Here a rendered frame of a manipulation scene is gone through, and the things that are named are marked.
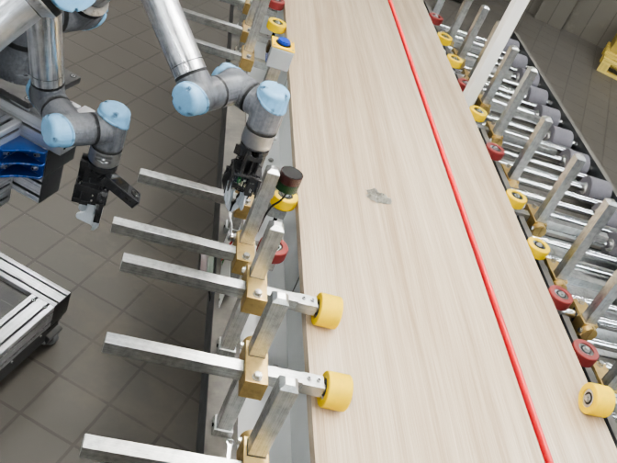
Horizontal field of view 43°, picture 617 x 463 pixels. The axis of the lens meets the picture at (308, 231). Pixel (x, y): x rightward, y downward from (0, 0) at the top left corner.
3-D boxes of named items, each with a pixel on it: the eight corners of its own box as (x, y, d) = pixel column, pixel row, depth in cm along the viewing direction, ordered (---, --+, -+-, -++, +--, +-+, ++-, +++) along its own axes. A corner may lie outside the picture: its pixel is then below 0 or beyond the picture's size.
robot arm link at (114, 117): (90, 98, 180) (124, 96, 186) (82, 138, 186) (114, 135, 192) (105, 118, 176) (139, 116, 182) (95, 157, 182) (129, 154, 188)
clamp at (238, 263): (230, 273, 207) (236, 258, 204) (232, 241, 217) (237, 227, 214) (251, 277, 208) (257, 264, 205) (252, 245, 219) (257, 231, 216)
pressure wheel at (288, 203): (274, 234, 230) (287, 204, 224) (255, 219, 233) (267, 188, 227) (291, 227, 236) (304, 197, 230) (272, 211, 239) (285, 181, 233)
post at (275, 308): (207, 446, 182) (273, 299, 155) (208, 434, 185) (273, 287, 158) (222, 448, 183) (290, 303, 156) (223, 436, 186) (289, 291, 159)
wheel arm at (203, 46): (167, 42, 303) (170, 33, 300) (168, 39, 305) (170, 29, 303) (274, 75, 313) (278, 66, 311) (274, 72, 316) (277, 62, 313)
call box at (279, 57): (263, 68, 233) (272, 44, 229) (263, 57, 238) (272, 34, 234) (286, 74, 235) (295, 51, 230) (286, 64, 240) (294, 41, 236)
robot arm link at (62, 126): (31, 127, 180) (76, 124, 187) (50, 156, 174) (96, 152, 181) (36, 97, 176) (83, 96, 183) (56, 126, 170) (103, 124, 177)
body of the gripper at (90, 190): (75, 186, 198) (84, 147, 191) (110, 195, 200) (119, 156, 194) (70, 204, 192) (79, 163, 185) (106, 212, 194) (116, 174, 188)
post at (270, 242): (212, 367, 203) (270, 226, 176) (213, 358, 205) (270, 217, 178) (225, 370, 203) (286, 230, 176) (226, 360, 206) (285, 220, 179)
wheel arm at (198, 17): (173, 16, 322) (175, 7, 320) (173, 14, 325) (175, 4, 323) (274, 49, 333) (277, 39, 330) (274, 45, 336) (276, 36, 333)
